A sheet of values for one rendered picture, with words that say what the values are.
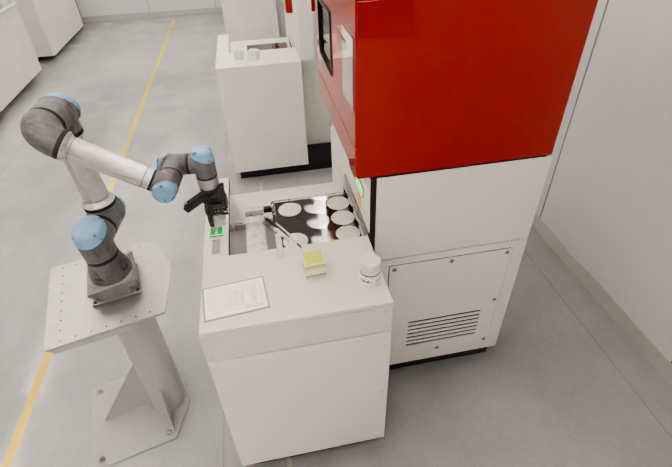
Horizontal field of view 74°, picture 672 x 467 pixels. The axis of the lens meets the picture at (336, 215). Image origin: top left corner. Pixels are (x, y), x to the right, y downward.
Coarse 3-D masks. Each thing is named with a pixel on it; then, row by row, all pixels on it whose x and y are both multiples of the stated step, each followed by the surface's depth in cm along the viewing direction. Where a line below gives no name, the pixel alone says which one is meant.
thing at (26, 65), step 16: (0, 0) 527; (0, 16) 513; (16, 16) 555; (0, 32) 514; (16, 32) 550; (0, 48) 510; (16, 48) 544; (32, 48) 584; (0, 64) 506; (16, 64) 539; (32, 64) 578; (0, 80) 501; (16, 80) 534; (0, 96) 497
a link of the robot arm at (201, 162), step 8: (192, 152) 153; (200, 152) 153; (208, 152) 154; (192, 160) 155; (200, 160) 154; (208, 160) 155; (192, 168) 155; (200, 168) 156; (208, 168) 156; (200, 176) 158; (208, 176) 158; (216, 176) 161
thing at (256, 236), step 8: (248, 216) 198; (256, 216) 198; (248, 232) 190; (256, 232) 189; (264, 232) 189; (248, 240) 185; (256, 240) 185; (264, 240) 185; (248, 248) 181; (256, 248) 181; (264, 248) 181
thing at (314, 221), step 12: (276, 204) 202; (300, 204) 201; (312, 204) 201; (324, 204) 201; (276, 216) 195; (288, 216) 194; (300, 216) 194; (312, 216) 194; (324, 216) 194; (288, 228) 188; (300, 228) 188; (312, 228) 187; (324, 228) 187; (336, 228) 187; (312, 240) 181; (324, 240) 181
